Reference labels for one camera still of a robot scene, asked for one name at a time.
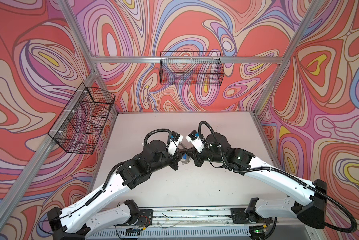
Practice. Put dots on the black wire basket wall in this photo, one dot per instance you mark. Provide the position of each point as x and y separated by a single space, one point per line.
80 131
195 68

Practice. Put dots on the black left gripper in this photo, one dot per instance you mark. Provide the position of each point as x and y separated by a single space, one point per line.
176 158

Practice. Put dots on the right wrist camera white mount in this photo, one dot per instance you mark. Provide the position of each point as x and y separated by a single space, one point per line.
197 140

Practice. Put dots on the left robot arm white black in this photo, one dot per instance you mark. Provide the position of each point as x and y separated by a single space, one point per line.
85 218

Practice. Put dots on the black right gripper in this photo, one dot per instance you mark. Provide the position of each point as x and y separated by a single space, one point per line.
197 157

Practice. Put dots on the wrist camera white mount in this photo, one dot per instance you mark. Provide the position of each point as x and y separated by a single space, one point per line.
197 140
174 140

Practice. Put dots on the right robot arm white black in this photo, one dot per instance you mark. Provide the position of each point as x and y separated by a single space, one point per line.
305 200

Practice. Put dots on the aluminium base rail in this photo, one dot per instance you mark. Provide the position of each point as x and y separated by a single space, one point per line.
194 223

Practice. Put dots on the black wire basket left wall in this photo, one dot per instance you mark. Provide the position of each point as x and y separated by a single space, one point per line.
80 131

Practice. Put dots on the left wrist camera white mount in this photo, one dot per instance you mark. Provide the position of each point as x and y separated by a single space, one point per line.
174 140

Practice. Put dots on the large keyring with yellow sleeve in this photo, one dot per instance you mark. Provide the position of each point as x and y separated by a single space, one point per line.
183 149

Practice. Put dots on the black wire basket back wall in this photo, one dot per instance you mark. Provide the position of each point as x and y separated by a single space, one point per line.
195 68

